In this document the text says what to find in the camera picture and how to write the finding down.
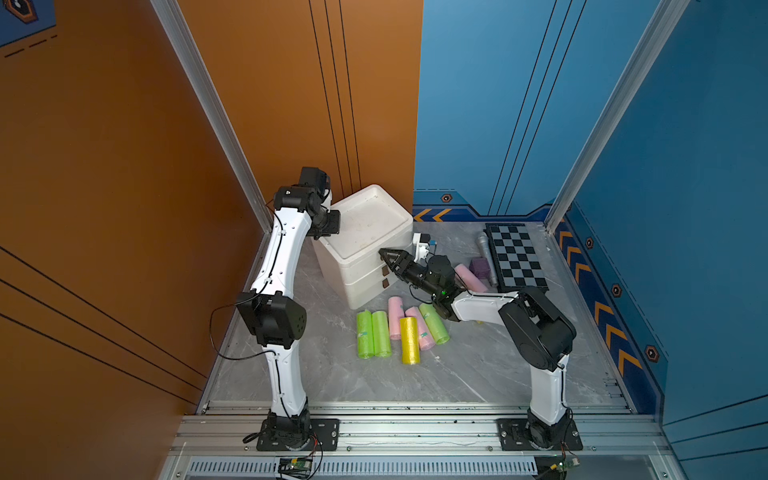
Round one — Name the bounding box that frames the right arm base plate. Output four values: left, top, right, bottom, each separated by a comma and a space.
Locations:
496, 418, 584, 453

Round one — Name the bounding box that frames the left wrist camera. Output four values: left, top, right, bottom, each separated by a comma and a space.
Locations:
298, 167, 331, 197

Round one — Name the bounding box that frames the grey microphone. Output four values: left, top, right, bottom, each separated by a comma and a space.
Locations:
476, 231, 498, 287

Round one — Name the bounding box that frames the left green circuit board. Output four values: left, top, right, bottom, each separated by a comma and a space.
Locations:
276, 457, 314, 479

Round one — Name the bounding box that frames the purple cube block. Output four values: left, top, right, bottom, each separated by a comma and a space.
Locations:
469, 257, 492, 280

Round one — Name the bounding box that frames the aluminium front rail frame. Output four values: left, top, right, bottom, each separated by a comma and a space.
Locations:
160, 401, 684, 479

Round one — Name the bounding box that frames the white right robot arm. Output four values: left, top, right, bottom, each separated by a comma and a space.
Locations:
379, 248, 577, 450

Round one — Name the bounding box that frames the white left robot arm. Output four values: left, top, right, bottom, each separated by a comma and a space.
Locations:
235, 185, 413, 450

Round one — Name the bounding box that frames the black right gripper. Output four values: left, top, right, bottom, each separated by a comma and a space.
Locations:
379, 249, 442, 301

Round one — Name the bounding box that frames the green circuit board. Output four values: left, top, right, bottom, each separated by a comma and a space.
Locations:
276, 457, 314, 479
549, 457, 581, 478

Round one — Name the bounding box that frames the white three-drawer storage box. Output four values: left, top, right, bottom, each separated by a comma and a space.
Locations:
313, 184, 413, 309

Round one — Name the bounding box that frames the black white checkerboard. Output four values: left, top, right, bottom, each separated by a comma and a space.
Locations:
485, 222, 549, 293

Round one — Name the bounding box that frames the green trash bag roll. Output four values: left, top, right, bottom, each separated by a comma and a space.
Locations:
356, 310, 375, 359
419, 303, 450, 345
372, 311, 392, 358

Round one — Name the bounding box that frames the right green circuit board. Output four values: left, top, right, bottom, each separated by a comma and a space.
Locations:
549, 457, 581, 478

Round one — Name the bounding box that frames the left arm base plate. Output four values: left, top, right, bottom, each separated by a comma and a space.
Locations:
255, 418, 340, 453

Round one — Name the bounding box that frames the yellow trash bag roll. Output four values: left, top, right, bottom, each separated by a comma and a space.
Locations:
400, 317, 420, 365

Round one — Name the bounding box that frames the pink trash bag roll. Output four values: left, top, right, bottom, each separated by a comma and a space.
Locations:
455, 264, 488, 293
387, 296, 404, 340
405, 307, 436, 351

